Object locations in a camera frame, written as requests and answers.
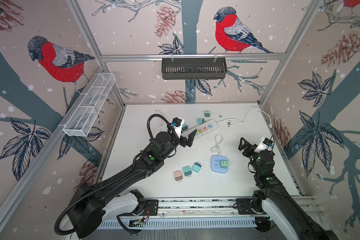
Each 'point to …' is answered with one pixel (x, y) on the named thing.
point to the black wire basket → (194, 69)
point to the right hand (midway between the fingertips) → (246, 141)
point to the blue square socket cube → (219, 164)
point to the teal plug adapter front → (187, 170)
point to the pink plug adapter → (178, 175)
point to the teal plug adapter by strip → (200, 120)
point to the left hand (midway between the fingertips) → (188, 126)
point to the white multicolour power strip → (202, 129)
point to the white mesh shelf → (76, 126)
